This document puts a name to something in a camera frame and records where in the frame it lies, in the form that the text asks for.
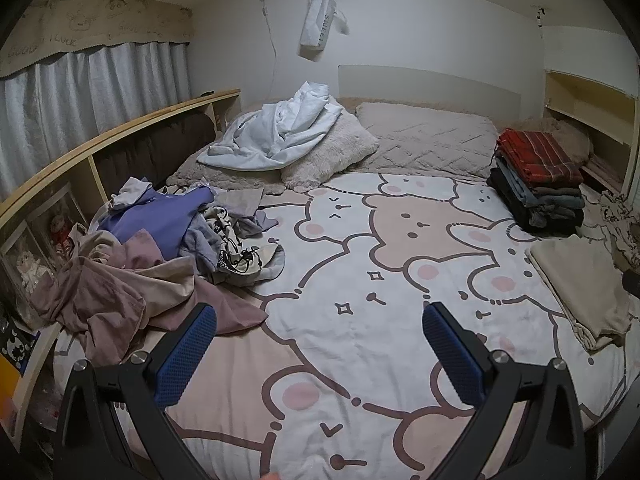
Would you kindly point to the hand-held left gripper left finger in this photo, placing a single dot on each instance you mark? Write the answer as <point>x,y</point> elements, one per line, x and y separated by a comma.
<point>187,355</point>

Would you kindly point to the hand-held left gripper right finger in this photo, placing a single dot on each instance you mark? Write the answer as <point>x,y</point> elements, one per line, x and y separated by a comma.
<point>447,355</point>

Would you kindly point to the mauve garment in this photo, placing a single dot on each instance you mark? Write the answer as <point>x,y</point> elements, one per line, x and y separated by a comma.
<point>115,305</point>

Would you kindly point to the stack of folded dark clothes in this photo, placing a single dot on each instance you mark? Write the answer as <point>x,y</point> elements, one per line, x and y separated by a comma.
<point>550,222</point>

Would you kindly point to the beige crumpled garment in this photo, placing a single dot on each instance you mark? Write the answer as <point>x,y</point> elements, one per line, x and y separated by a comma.
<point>170,287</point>

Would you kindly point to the printed bear blanket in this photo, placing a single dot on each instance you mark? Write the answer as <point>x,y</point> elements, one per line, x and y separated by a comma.
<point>390,270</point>

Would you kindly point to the grey crumpled garment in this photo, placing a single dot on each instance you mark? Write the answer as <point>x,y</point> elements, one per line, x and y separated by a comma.
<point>200,247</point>

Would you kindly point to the purple hoodie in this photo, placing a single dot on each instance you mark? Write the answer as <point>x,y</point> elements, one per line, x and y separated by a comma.
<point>155,220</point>

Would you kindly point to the folded beige garment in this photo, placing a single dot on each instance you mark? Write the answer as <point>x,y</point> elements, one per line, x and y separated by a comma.
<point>580,280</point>

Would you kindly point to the grey cloth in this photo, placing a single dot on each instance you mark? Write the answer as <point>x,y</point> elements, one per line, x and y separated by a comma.
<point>245,205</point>

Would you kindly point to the black and white patterned box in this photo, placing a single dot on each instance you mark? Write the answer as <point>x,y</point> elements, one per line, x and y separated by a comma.
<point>17,347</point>

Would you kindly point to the small white garment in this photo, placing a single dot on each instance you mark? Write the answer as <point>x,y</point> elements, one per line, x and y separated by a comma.
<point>130,192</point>

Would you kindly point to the red figurine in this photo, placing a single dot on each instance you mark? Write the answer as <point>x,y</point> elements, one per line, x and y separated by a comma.
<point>60,232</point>

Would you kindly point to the fluffy beige throw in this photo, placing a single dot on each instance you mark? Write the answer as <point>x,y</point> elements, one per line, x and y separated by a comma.
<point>210,177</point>

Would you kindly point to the white plush toy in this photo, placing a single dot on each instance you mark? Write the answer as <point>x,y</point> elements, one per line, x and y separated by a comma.
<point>30,270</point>

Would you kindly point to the blue folded jeans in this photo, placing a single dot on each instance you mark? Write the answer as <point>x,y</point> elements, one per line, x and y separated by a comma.
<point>510,177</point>

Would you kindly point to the grey folded garment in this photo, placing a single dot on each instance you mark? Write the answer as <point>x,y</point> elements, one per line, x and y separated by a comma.
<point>562,197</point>

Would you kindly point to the black and white patterned cloth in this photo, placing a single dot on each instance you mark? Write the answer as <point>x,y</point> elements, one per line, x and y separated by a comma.
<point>617,222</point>

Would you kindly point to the quilted beige pillow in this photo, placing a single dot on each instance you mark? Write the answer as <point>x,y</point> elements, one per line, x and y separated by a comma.
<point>425,140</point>

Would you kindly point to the red striped folded garment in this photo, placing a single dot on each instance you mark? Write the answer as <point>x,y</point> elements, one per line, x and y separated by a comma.
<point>537,155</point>

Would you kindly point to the fluffy beige pillow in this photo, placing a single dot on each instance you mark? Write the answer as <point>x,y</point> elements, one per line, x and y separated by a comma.
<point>330,152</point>

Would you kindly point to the wooden bedside shelf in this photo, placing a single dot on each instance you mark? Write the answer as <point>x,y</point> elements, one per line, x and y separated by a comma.
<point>125,127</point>

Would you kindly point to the white crumpled garment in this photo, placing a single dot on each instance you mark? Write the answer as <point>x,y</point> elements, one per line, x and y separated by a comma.
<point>280,130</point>

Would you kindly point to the white headboard panel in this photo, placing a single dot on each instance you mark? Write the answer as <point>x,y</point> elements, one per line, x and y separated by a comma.
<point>430,82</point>

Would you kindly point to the white curtain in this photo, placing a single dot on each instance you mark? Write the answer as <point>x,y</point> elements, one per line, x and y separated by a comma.
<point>75,100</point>

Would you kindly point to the cream shelf unit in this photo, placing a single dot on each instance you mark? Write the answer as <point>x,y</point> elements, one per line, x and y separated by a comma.
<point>585,105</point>

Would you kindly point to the beige printed valance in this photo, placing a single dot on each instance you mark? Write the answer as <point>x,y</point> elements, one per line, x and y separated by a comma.
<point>90,25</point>

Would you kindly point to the white hanging bag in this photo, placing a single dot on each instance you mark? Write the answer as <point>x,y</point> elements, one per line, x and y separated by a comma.
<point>317,25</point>

